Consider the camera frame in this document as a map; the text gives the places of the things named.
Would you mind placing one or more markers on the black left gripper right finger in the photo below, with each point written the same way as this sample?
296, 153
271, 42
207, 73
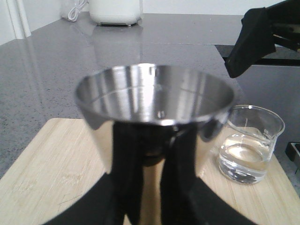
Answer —
199, 194

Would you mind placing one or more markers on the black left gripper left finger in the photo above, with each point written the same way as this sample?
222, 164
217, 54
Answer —
93, 199

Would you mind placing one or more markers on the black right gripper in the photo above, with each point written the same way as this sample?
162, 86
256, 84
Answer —
262, 28

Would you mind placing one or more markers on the glass beaker with liquid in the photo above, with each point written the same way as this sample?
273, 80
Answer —
247, 143

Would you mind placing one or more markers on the steel double jigger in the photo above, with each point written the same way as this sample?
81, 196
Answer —
146, 121

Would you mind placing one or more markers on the wooden cutting board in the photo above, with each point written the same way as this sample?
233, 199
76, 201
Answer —
62, 163

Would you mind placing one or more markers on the white appliance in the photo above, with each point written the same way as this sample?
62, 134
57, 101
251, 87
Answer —
116, 12

